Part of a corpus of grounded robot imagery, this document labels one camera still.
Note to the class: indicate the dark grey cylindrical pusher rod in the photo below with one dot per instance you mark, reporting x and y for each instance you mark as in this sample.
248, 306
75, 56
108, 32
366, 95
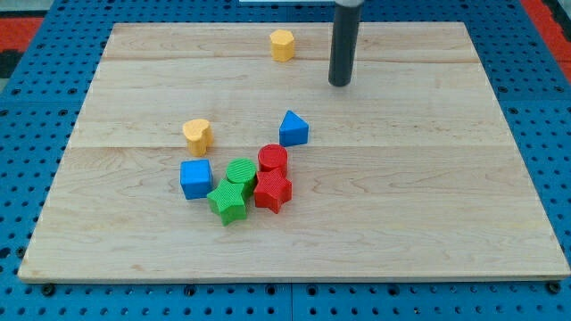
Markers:
344, 39

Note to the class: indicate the yellow hexagon block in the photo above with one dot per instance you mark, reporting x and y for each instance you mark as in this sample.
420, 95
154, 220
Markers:
282, 45

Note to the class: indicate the yellow heart block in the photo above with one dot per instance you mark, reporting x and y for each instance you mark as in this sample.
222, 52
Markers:
198, 135

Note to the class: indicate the blue triangle block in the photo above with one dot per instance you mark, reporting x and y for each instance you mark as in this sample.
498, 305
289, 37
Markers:
293, 130

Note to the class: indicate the red cylinder block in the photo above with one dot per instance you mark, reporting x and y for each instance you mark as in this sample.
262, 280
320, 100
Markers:
273, 156

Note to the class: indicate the light wooden board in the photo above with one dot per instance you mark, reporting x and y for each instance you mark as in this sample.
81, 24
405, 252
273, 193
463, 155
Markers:
411, 173

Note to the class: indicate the green cylinder block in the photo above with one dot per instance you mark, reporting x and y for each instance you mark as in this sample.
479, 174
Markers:
243, 171

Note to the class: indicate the red star block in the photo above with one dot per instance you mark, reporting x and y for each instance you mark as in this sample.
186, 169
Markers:
273, 189

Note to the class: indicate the green star block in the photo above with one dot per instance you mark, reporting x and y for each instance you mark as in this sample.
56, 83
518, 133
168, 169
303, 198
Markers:
227, 201

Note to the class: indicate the blue cube block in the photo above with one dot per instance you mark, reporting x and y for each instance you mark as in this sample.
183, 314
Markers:
195, 178

